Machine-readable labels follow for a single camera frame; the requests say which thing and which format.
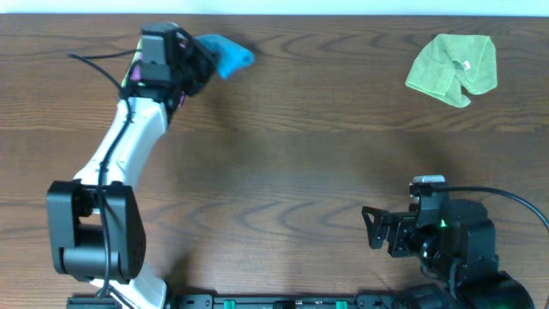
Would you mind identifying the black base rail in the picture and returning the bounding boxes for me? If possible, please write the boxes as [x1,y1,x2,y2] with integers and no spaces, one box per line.
[64,292,415,309]

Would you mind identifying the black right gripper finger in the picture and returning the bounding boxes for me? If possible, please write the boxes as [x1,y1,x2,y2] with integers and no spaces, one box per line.
[362,206,392,234]
[367,224,388,249]

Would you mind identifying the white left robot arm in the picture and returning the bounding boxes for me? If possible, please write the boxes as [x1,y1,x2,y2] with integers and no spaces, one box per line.
[46,33,255,308]

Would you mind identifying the crumpled green cloth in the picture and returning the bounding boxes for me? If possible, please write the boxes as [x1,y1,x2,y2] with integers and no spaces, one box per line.
[405,33,498,108]

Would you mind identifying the blue microfiber cloth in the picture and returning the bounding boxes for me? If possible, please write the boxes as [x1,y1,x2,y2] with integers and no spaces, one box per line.
[197,33,255,80]

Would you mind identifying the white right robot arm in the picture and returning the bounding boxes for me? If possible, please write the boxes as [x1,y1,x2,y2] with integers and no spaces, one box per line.
[362,193,534,309]

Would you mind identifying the folded purple cloth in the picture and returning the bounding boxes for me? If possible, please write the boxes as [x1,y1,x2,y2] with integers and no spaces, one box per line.
[125,40,186,108]

